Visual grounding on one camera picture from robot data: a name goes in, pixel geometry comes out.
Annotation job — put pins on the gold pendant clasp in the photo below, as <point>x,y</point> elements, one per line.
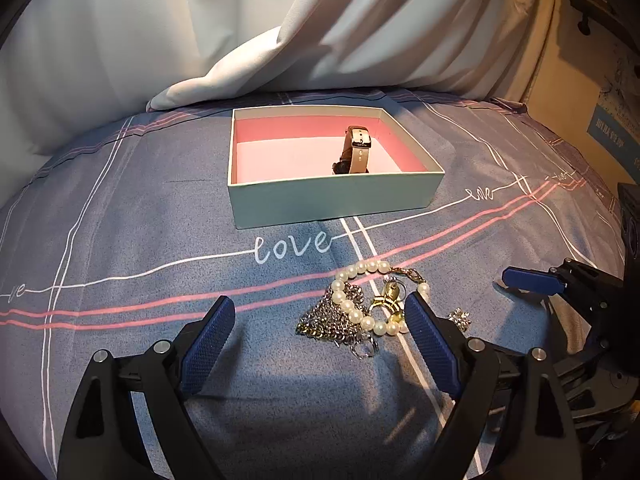
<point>387,300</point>

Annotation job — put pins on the grey striped bedsheet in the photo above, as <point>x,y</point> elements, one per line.
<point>150,220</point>

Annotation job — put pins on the blue wall poster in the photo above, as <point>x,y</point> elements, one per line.
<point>617,125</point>

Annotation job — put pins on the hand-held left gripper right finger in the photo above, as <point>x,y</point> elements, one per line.
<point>432,345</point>

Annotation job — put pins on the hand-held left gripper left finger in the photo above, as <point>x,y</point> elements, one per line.
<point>207,345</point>

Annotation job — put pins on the white curtain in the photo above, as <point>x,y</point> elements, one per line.
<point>250,25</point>

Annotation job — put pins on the small rhinestone brooch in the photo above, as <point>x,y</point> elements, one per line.
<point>459,320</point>

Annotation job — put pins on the pale green box pink inside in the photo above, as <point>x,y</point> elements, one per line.
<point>325,200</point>

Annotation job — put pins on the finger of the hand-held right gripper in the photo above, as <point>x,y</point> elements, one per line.
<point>530,280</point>
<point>610,370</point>

